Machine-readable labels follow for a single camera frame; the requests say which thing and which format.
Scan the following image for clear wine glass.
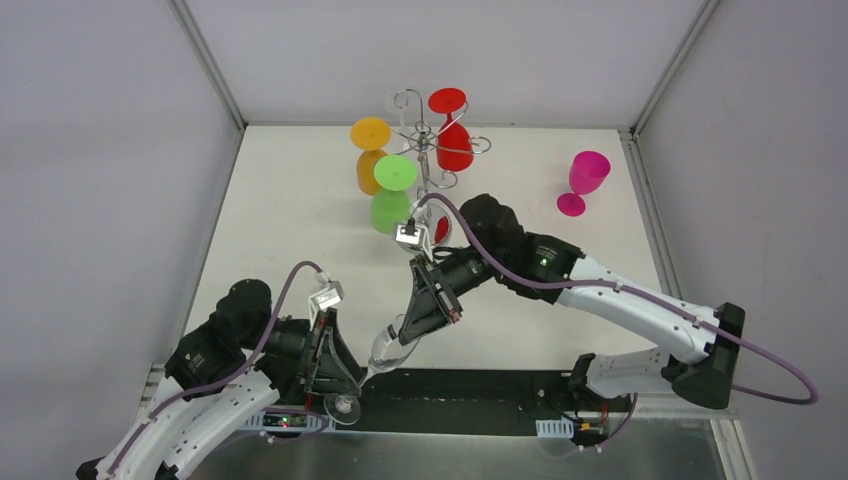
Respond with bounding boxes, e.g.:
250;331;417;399
383;89;411;133
323;314;419;425

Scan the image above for green plastic wine glass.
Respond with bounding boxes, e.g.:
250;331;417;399
370;155;418;234

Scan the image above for chrome wine glass rack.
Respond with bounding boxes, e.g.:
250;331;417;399
395;88;492;199

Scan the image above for magenta plastic wine glass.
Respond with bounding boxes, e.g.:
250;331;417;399
556;151;611;217

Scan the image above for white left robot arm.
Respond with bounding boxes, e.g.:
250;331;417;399
75;274;362;479

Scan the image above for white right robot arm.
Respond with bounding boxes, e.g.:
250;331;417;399
392;194;745;410

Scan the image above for red plastic wine glass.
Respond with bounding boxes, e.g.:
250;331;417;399
428;87;474;172

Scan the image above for orange plastic wine glass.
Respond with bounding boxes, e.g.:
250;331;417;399
350;116;392;196

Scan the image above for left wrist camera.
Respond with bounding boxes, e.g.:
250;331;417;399
307;271;345;326

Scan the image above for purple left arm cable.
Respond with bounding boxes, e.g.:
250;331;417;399
99;260;326;480

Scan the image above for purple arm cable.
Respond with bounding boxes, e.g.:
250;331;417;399
417;192;820;406
99;260;326;480

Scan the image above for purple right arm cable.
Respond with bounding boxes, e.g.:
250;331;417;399
417;192;820;406

